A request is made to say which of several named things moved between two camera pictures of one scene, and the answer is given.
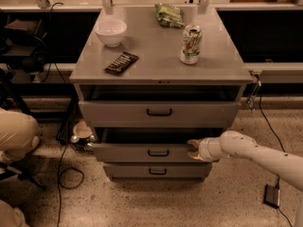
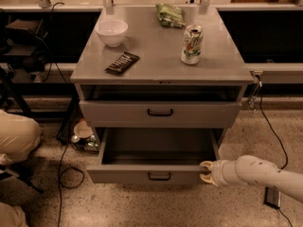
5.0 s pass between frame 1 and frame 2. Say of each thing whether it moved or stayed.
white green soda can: stayed
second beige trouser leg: stayed
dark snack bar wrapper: stayed
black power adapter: stayed
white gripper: moved
